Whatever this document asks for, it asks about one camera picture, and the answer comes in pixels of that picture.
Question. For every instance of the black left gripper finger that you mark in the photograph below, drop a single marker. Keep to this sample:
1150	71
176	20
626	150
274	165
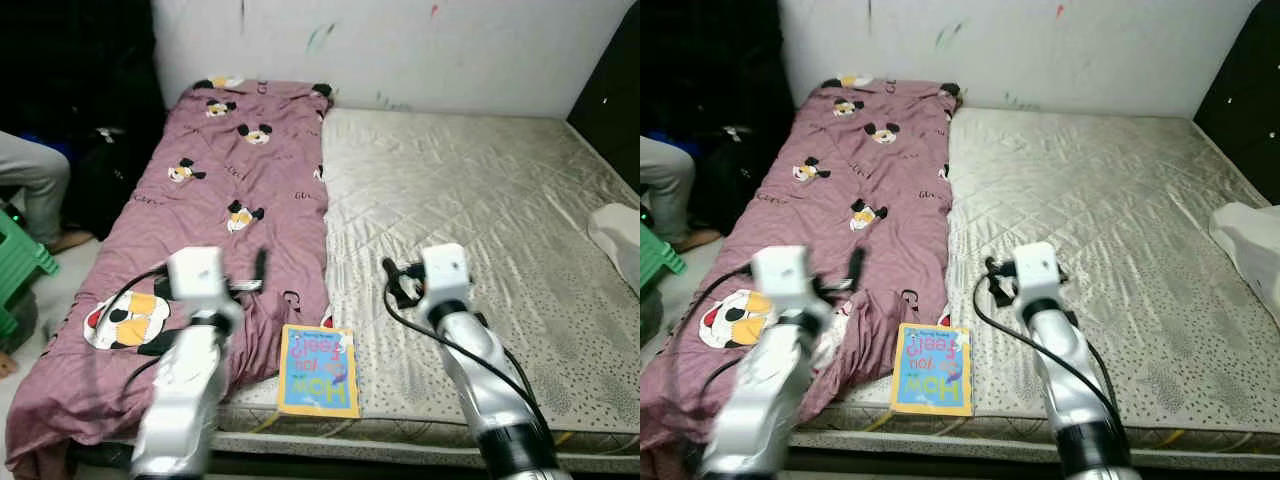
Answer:
855	270
260	268

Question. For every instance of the blue yellow children's book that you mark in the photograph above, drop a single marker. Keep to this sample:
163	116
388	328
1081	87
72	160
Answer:
320	385
930	385

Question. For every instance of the white pillow green leaf print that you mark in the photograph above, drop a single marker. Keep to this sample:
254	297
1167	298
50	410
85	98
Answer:
1250	240
620	240

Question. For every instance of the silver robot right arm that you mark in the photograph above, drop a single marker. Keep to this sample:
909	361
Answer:
1060	350
480	350

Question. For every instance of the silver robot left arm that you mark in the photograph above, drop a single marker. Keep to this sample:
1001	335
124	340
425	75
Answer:
770	390
185	390

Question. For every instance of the pink cartoon mouse blanket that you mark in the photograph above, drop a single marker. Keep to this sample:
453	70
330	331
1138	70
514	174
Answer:
200	200
850	200

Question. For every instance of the grey quilted mattress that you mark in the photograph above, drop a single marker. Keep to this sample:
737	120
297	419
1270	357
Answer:
1100	200
470	200

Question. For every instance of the green plastic stool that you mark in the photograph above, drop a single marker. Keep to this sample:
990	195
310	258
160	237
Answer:
655	260
20	255

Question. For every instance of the seated person grey trousers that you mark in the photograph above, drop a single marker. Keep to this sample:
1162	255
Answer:
665	170
30	170

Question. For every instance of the black tufted headboard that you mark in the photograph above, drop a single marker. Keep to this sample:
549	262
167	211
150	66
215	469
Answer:
615	100
1245	100

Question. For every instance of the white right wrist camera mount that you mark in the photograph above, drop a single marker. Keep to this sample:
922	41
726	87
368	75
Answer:
1038	268
445	270

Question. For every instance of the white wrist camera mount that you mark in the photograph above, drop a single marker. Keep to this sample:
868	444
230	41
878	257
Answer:
1038	268
445	270
780	275
195	275

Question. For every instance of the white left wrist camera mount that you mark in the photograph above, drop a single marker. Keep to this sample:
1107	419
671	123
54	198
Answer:
195	275
780	275

